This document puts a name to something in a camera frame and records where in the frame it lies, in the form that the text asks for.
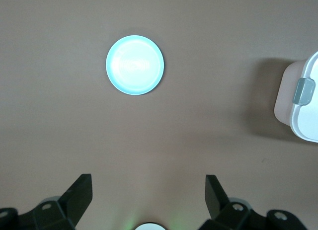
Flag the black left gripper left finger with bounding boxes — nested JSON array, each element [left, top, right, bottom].
[[0, 174, 93, 230]]

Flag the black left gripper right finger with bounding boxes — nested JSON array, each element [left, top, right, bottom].
[[198, 174, 309, 230]]

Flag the white lidded box grey latches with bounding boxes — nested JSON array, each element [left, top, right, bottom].
[[273, 50, 318, 144]]

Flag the light blue round plate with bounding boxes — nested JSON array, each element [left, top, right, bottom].
[[105, 35, 165, 96]]

